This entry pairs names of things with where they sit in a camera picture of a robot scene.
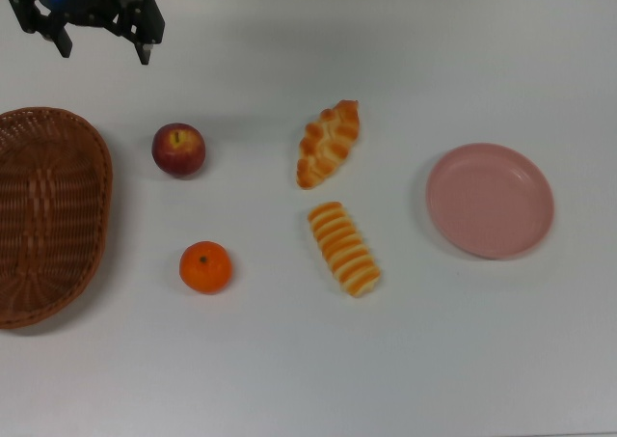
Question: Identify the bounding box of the orange toy mandarin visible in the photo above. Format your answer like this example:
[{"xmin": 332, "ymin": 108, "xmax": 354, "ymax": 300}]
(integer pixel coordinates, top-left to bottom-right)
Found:
[{"xmin": 178, "ymin": 240, "xmax": 233, "ymax": 295}]

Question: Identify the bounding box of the pink plate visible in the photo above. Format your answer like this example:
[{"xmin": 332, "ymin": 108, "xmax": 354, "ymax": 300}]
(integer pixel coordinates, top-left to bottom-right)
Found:
[{"xmin": 424, "ymin": 142, "xmax": 555, "ymax": 260}]

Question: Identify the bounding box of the red toy apple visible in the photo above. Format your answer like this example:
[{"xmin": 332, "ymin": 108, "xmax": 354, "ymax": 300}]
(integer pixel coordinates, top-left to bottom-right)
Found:
[{"xmin": 151, "ymin": 122, "xmax": 207, "ymax": 178}]

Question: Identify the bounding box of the braided toy bread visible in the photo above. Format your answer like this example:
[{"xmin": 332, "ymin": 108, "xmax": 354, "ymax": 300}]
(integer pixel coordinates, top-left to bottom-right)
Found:
[{"xmin": 295, "ymin": 98, "xmax": 362, "ymax": 191}]

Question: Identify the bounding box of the brown woven basket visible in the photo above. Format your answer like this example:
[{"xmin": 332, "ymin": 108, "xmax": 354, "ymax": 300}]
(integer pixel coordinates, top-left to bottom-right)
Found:
[{"xmin": 0, "ymin": 106, "xmax": 115, "ymax": 331}]

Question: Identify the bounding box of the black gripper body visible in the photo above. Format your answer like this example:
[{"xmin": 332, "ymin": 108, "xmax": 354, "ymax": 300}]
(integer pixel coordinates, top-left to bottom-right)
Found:
[{"xmin": 36, "ymin": 0, "xmax": 125, "ymax": 28}]

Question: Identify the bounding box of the striped toy bread roll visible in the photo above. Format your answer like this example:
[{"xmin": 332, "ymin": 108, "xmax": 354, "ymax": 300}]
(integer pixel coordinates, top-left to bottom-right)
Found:
[{"xmin": 307, "ymin": 201, "xmax": 383, "ymax": 299}]

